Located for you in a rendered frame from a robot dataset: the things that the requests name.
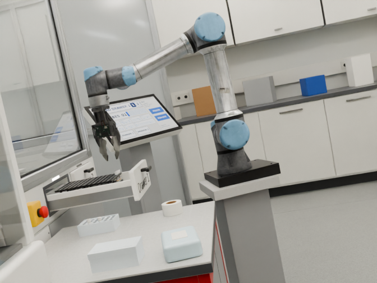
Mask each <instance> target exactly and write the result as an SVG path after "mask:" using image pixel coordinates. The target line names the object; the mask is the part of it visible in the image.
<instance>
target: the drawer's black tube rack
mask: <svg viewBox="0 0 377 283"><path fill-rule="evenodd" d="M114 175H115V174H110V175H104V176H98V177H92V178H89V179H83V180H77V181H72V182H68V183H67V184H65V185H64V186H62V187H60V188H59V189H57V190H56V191H54V192H55V193H57V192H60V193H62V192H63V191H73V190H78V189H84V188H90V187H93V186H99V185H105V184H111V183H115V182H117V180H116V181H113V182H109V183H107V181H108V180H109V179H110V178H112V177H113V176H114Z"/></svg>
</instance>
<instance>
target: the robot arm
mask: <svg viewBox="0 0 377 283"><path fill-rule="evenodd" d="M225 31H226V25H225V22H224V20H223V18H222V17H221V16H220V15H218V14H217V13H214V12H206V13H204V14H202V15H200V16H199V17H198V18H197V19H196V21H195V23H194V25H193V26H192V27H191V28H190V29H188V30H187V31H186V32H184V33H182V35H181V37H180V38H178V39H176V40H174V41H173V42H171V43H169V44H167V45H165V46H164V47H162V48H160V49H158V50H157V51H155V52H153V53H151V54H149V55H147V56H146V57H144V58H142V59H140V60H138V61H136V62H135V63H133V64H131V65H129V66H123V67H120V68H116V69H110V70H103V69H102V67H101V66H95V67H89V68H86V69H85V70H84V72H83V73H84V80H85V81H84V82H85V85H86V90H87V93H88V99H89V104H90V108H92V109H91V111H92V112H93V114H94V119H95V125H92V130H93V129H94V130H93V135H94V134H95V135H94V139H95V141H96V143H97V145H98V146H99V152H100V153H101V154H102V156H103V158H104V159H105V160H106V161H108V155H107V149H106V144H107V141H106V140H104V139H102V138H105V137H108V136H111V137H112V139H111V143H112V144H113V147H114V151H115V156H116V159H118V157H119V152H120V144H121V135H120V133H119V131H118V127H116V122H115V121H114V120H113V119H112V118H111V116H110V115H109V113H108V112H107V111H105V110H106V109H110V106H109V100H108V99H109V98H110V97H108V94H107V90H108V89H115V88H117V89H119V90H125V89H127V88H129V87H130V86H131V85H135V84H136V83H137V82H138V81H140V80H141V79H143V78H145V77H147V76H149V75H151V74H152V73H154V72H156V71H158V70H160V69H162V68H163V67H165V66H167V65H169V64H170V63H172V62H174V61H176V60H178V59H180V58H181V57H183V56H185V55H187V54H189V53H191V54H194V53H196V52H198V51H199V52H200V53H201V54H202V55H203V56H204V61H205V65H206V70H207V73H208V78H209V82H210V87H211V90H212V95H213V99H214V104H215V109H216V112H217V115H216V117H215V119H214V121H212V122H211V123H210V125H211V131H212V134H213V138H214V143H215V147H216V151H217V155H218V161H217V173H218V175H229V174H235V173H238V172H242V171H245V170H248V169H250V168H252V163H251V161H250V159H249V157H248V156H247V154H246V152H245V150H244V148H243V146H245V145H246V143H247V142H248V140H249V137H250V131H249V128H248V126H247V125H246V123H245V120H244V116H243V112H241V111H240V110H238V108H237V103H236V98H235V93H234V90H233V85H232V80H231V76H230V73H229V68H228V63H227V59H226V54H225V51H224V50H225V48H226V46H227V41H226V36H225Z"/></svg>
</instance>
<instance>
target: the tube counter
mask: <svg viewBox="0 0 377 283"><path fill-rule="evenodd" d="M143 113H148V112H147V110H146V109H145V108H139V109H133V110H130V111H125V112H120V114H121V116H122V117H123V118H125V117H130V116H135V115H140V114H143Z"/></svg>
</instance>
